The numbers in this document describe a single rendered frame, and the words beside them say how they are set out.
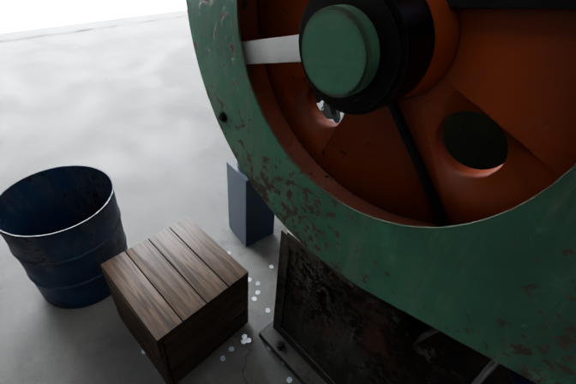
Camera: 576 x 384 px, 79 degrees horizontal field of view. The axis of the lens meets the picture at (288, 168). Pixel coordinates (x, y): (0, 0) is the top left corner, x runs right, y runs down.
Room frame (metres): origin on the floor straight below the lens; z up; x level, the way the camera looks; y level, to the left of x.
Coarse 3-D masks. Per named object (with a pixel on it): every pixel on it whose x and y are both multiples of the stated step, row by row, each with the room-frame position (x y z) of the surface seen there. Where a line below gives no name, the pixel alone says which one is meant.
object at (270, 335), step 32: (288, 256) 0.76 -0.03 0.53; (288, 288) 0.76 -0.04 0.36; (320, 288) 0.66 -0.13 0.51; (352, 288) 0.60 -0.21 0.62; (288, 320) 0.75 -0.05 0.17; (320, 320) 0.66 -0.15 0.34; (352, 320) 0.59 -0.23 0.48; (384, 320) 0.52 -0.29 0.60; (288, 352) 0.69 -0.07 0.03; (320, 352) 0.64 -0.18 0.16; (352, 352) 0.56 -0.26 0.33; (384, 352) 0.51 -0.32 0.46; (416, 352) 0.46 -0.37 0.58; (448, 352) 0.42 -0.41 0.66
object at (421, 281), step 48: (192, 0) 0.70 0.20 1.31; (240, 48) 0.60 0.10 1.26; (240, 96) 0.60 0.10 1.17; (240, 144) 0.61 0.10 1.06; (288, 192) 0.51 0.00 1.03; (336, 240) 0.43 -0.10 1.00; (384, 240) 0.37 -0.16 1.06; (432, 240) 0.33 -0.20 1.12; (480, 240) 0.30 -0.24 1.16; (528, 240) 0.27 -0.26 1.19; (384, 288) 0.35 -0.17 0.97; (432, 288) 0.31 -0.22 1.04; (480, 288) 0.28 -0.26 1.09; (528, 288) 0.25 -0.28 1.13; (480, 336) 0.26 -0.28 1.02; (528, 336) 0.23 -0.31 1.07
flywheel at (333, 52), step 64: (256, 0) 0.69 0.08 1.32; (320, 0) 0.44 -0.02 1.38; (384, 0) 0.39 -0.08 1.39; (256, 64) 0.66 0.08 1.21; (320, 64) 0.40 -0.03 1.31; (384, 64) 0.37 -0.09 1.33; (448, 64) 0.44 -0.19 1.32; (512, 64) 0.39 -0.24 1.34; (320, 128) 0.56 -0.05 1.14; (384, 128) 0.48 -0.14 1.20; (512, 128) 0.38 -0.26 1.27; (384, 192) 0.46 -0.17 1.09; (448, 192) 0.40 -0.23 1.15; (512, 192) 0.35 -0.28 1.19
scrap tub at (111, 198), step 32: (32, 192) 1.09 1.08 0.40; (64, 192) 1.17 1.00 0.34; (96, 192) 1.19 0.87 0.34; (0, 224) 0.90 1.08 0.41; (32, 224) 1.03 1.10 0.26; (64, 224) 1.13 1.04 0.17; (96, 224) 0.92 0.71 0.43; (32, 256) 0.79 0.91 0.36; (64, 256) 0.82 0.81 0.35; (96, 256) 0.89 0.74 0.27; (64, 288) 0.80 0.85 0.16; (96, 288) 0.86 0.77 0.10
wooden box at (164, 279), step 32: (192, 224) 1.04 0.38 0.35; (128, 256) 0.84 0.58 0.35; (160, 256) 0.86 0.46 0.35; (192, 256) 0.87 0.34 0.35; (224, 256) 0.88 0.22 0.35; (128, 288) 0.71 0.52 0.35; (160, 288) 0.72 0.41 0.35; (192, 288) 0.73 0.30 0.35; (224, 288) 0.74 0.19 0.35; (128, 320) 0.71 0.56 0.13; (160, 320) 0.60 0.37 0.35; (192, 320) 0.63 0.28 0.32; (224, 320) 0.73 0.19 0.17; (160, 352) 0.54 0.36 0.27; (192, 352) 0.62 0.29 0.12
